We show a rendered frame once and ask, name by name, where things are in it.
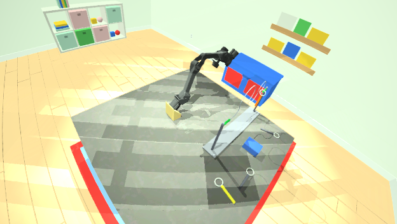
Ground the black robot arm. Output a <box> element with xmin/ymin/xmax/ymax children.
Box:
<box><xmin>168</xmin><ymin>49</ymin><xmax>239</xmax><ymax>110</ymax></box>

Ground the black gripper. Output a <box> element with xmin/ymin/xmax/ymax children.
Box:
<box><xmin>212</xmin><ymin>46</ymin><xmax>228</xmax><ymax>68</ymax></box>

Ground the blue rectangular block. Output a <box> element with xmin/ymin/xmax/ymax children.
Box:
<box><xmin>242</xmin><ymin>137</ymin><xmax>263</xmax><ymax>157</ymax></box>

